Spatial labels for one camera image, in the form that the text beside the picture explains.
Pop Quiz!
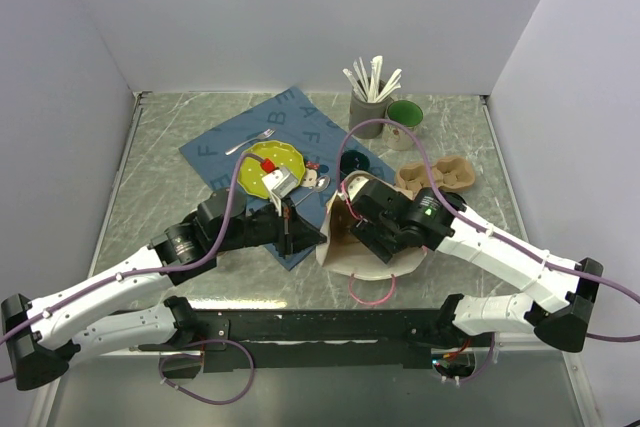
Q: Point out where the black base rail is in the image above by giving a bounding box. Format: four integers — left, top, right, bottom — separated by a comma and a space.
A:
140, 301, 491, 373

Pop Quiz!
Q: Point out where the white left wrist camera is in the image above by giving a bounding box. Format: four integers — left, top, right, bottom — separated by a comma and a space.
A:
260, 159, 300, 216

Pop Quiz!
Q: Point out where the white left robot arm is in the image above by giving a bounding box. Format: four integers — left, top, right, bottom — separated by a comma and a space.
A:
1, 189, 327, 391

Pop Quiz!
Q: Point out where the silver fork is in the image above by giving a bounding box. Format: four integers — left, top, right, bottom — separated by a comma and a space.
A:
225, 129, 275, 156

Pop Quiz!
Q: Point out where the dark green mug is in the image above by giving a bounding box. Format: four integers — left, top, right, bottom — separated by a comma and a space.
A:
340, 150, 370, 180

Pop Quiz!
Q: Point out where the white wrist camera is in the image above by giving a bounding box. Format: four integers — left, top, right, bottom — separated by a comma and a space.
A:
260, 159, 300, 216
344, 172, 374, 204

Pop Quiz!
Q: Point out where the green inside ceramic mug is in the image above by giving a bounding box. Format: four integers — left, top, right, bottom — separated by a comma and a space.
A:
382, 100, 423, 151

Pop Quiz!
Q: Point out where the blue letter print cloth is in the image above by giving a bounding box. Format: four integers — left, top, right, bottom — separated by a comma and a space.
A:
179, 87, 395, 271

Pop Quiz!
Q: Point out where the white wrapped straws bundle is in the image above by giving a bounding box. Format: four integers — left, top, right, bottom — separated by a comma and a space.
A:
342, 55, 402, 104

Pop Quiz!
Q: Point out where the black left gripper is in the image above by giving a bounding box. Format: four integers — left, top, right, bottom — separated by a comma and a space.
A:
214, 194, 327, 260

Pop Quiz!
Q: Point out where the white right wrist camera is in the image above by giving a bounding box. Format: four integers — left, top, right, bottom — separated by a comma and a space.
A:
344, 172, 374, 204

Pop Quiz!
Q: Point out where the kraft paper cakes bag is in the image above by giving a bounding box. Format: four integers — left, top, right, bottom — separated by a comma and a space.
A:
315, 175, 427, 307

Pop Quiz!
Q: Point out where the yellow dotted plate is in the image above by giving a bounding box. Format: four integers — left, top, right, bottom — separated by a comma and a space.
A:
237, 140, 306, 199

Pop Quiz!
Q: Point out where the grey straw holder cup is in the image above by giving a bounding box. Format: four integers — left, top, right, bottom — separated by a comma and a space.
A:
348, 91, 393, 139

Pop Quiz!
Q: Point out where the silver cartoon handle spoon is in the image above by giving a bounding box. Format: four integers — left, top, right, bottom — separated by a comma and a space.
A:
294, 174, 331, 207

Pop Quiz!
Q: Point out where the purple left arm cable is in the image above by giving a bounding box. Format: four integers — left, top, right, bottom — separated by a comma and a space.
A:
0, 152, 266, 383

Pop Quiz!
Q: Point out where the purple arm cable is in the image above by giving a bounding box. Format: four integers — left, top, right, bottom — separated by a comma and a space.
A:
335, 119, 640, 343
0, 152, 266, 383

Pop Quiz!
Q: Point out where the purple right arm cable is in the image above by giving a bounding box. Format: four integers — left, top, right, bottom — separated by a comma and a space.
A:
335, 119, 640, 343

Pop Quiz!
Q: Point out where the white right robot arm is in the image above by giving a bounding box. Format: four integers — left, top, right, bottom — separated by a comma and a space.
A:
346, 176, 603, 353

